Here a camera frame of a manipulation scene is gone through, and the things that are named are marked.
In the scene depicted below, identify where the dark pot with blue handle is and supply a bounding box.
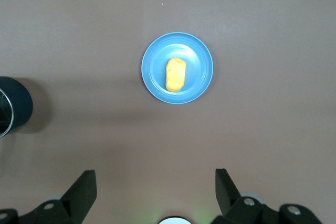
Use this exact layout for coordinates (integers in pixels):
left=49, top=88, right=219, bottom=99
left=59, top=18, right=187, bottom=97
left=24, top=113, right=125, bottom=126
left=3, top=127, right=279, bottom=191
left=0, top=76, right=34, bottom=138

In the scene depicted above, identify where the yellow potato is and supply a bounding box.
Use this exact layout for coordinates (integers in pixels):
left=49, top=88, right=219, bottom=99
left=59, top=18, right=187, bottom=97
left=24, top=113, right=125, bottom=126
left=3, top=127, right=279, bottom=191
left=165, top=58, right=187, bottom=93

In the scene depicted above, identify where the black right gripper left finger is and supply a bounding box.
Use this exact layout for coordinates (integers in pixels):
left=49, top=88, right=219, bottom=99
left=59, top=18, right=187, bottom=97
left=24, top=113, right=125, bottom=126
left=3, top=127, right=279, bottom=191
left=0, top=170, right=97, bottom=224

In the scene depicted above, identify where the brown table cover mat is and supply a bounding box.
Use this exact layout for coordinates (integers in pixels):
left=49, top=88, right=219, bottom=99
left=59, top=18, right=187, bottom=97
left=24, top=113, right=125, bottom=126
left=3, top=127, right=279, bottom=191
left=0, top=0, right=336, bottom=224

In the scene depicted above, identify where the blue round plate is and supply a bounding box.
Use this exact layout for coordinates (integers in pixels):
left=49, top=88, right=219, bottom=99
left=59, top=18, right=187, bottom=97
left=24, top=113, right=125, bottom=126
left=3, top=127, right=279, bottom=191
left=141, top=32, right=214, bottom=105

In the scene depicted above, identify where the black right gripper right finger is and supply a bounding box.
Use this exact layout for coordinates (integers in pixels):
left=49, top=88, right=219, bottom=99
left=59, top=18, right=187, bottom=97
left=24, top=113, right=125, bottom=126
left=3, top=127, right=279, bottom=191
left=211, top=168, right=323, bottom=224

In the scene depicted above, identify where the glass lid with blue knob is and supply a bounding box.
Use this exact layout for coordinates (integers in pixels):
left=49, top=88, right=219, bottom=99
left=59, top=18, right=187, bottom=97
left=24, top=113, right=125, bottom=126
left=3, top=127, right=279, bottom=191
left=0, top=87, right=14, bottom=138

